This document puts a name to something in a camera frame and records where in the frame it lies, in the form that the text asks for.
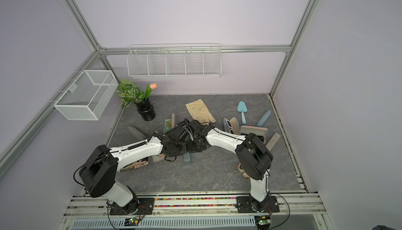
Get teal grey case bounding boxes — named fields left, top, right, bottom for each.
left=183, top=152, right=191, bottom=165

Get green glasses case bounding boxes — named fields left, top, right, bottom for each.
left=164, top=113, right=178, bottom=133

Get pink glasses case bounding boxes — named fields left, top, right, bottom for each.
left=152, top=154, right=165, bottom=163

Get beige case brown sunglasses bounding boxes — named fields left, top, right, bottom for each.
left=119, top=157, right=149, bottom=172

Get blue brown glasses case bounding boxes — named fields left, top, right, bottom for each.
left=256, top=110, right=272, bottom=127

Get grey case red glasses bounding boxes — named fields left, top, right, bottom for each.
left=266, top=133, right=281, bottom=151

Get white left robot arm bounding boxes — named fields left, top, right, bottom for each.
left=74, top=120, right=195, bottom=214

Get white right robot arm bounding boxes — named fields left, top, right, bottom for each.
left=186, top=120, right=280, bottom=214

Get case with white sunglasses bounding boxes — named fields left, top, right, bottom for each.
left=223, top=117, right=241, bottom=135

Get beige case black glasses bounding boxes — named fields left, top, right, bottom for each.
left=237, top=164, right=250, bottom=179

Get beige fabric glove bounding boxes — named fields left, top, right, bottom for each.
left=185, top=99, right=216, bottom=125

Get black glossy vase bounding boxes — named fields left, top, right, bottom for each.
left=135, top=98, right=156, bottom=121

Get teal small trowel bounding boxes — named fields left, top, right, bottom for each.
left=237, top=101, right=248, bottom=125

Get pink tulip flower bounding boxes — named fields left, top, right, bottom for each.
left=150, top=83, right=158, bottom=89

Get green artificial plant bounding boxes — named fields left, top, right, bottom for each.
left=116, top=79, right=154, bottom=108

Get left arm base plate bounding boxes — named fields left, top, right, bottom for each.
left=110, top=197, right=155, bottom=215

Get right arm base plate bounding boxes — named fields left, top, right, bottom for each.
left=235, top=195, right=280, bottom=213

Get white vented cable duct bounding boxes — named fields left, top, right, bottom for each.
left=69, top=215, right=256, bottom=230

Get long white wire shelf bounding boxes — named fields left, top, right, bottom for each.
left=127, top=43, right=222, bottom=78

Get white wire basket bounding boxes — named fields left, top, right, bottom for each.
left=53, top=70, right=118, bottom=121

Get aluminium mounting rail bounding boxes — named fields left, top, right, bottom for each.
left=64, top=193, right=327, bottom=216

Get aluminium frame post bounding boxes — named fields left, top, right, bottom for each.
left=61, top=0, right=120, bottom=83

